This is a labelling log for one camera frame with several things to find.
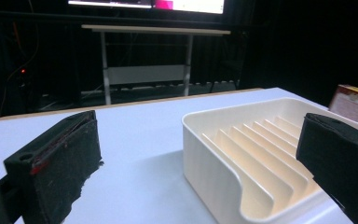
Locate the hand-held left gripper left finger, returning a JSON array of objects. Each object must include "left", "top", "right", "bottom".
[{"left": 3, "top": 109, "right": 104, "bottom": 224}]

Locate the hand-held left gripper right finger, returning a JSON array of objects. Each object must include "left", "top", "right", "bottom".
[{"left": 296, "top": 113, "right": 358, "bottom": 224}]

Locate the white slotted plastic rack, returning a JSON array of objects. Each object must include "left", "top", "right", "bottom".
[{"left": 181, "top": 97, "right": 358, "bottom": 224}]

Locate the brown printed box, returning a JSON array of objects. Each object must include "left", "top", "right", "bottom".
[{"left": 328, "top": 84, "right": 358, "bottom": 127}]

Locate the monitor screen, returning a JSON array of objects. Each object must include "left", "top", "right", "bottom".
[{"left": 67, "top": 0, "right": 226, "bottom": 15}]

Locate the orange cable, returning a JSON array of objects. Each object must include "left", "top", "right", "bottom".
[{"left": 0, "top": 21, "right": 41, "bottom": 118}]

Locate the white metal-frame table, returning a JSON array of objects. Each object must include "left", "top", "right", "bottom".
[{"left": 80, "top": 24, "right": 232, "bottom": 106}]

